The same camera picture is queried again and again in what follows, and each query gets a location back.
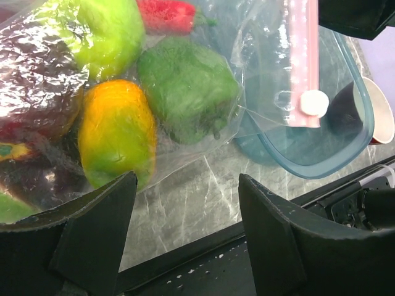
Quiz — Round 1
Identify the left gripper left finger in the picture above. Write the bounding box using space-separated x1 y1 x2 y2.
1 171 137 295

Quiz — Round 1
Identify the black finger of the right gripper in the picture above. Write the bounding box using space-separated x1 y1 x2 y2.
318 0 394 40

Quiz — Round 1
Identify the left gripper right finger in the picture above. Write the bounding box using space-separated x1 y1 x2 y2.
238 175 394 295

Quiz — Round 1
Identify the purple eggplant toy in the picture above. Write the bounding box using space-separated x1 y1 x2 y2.
1 131 91 210

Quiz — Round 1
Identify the yellow green mango toy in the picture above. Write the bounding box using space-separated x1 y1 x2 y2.
78 80 156 189

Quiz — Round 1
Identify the clear zip top bag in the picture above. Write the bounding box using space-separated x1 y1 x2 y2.
1 1 329 224

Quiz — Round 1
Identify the red apple toy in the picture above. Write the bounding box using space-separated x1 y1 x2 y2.
1 18 88 143

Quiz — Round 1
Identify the green bell pepper toy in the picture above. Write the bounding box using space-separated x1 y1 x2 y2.
136 36 240 145

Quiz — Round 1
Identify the red chili toy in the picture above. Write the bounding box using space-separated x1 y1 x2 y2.
136 1 217 35

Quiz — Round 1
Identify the green apple toy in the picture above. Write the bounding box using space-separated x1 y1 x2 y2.
56 1 145 81

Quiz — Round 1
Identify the green lime toy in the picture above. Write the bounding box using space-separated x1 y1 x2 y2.
0 192 39 224

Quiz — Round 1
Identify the teal plastic food container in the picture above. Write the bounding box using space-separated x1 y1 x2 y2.
234 27 374 179

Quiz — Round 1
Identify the white bowl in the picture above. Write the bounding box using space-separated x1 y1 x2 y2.
362 77 394 145

